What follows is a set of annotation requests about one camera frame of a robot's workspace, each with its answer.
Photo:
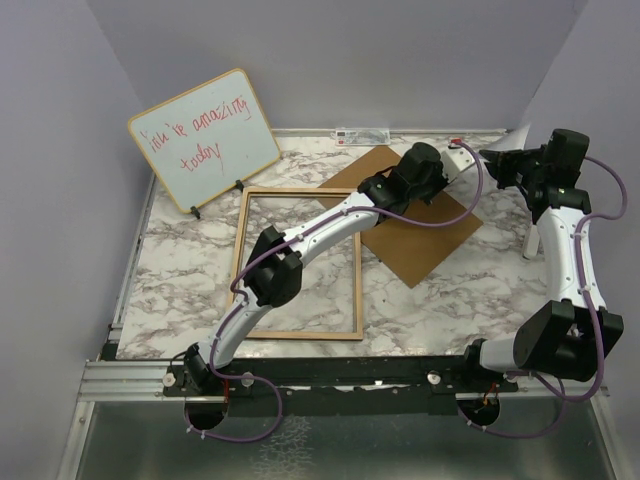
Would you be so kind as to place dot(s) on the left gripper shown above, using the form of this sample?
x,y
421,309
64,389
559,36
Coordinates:
x,y
441,181

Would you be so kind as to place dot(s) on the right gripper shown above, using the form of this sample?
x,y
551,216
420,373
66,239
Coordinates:
x,y
503,162

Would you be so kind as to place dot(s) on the brown backing board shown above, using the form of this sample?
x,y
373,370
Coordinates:
x,y
409,251

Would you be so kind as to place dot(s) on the clear acrylic sheet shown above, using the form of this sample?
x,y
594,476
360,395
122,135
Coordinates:
x,y
325,302

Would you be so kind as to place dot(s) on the wooden picture frame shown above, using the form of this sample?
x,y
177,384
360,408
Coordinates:
x,y
303,192

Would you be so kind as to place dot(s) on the landscape photo print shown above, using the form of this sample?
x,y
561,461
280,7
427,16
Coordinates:
x,y
513,140

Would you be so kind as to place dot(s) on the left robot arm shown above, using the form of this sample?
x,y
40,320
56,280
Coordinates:
x,y
273,275

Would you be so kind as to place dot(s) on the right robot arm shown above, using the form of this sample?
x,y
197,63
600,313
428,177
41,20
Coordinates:
x,y
571,335

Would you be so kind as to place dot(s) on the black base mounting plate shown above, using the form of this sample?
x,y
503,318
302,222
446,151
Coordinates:
x,y
335,386

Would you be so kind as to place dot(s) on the whiteboard with red writing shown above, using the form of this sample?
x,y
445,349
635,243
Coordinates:
x,y
201,142

